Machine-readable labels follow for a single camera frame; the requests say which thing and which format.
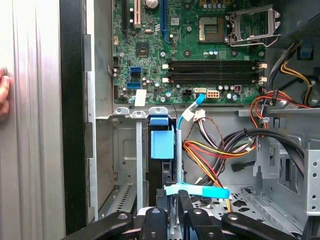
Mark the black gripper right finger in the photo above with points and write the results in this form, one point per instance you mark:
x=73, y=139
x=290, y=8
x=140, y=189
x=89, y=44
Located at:
x=202, y=225

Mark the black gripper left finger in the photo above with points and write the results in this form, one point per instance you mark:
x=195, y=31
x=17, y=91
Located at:
x=153, y=225

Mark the hard disk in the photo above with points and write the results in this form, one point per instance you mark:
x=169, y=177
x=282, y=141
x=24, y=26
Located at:
x=162, y=145

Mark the metal disk bay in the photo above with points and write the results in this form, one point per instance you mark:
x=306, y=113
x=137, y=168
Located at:
x=127, y=150

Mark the person's hand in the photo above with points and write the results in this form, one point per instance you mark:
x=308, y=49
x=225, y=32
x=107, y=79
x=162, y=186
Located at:
x=3, y=95

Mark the grey metal drive cage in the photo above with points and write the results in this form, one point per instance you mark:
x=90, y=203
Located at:
x=312, y=175

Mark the white paper tag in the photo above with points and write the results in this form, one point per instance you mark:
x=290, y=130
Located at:
x=140, y=98

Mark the open black PC case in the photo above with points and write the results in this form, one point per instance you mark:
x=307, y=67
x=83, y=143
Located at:
x=72, y=125

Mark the black RAM slot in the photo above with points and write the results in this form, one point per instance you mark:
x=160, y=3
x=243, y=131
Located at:
x=215, y=75
x=215, y=63
x=215, y=80
x=215, y=68

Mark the green motherboard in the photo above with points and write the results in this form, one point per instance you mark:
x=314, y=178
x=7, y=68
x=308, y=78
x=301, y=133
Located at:
x=155, y=57

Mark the black square chip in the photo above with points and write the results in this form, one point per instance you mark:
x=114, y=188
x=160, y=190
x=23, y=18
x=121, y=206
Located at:
x=142, y=49

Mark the CPU socket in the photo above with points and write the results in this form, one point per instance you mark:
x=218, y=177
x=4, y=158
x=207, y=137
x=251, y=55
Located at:
x=211, y=30

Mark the blue expansion slot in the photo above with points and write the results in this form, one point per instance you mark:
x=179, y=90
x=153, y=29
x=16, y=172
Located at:
x=163, y=20

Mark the black expansion slot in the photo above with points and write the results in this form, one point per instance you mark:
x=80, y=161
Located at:
x=125, y=17

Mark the beige expansion slot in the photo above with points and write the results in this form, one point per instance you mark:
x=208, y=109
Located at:
x=137, y=15

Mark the metal socket cover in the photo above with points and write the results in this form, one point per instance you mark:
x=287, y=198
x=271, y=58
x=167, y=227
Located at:
x=253, y=11

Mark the silver coin battery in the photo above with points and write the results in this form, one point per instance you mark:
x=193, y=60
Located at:
x=152, y=3

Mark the grey power supply unit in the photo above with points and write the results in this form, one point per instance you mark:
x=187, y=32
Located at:
x=297, y=12

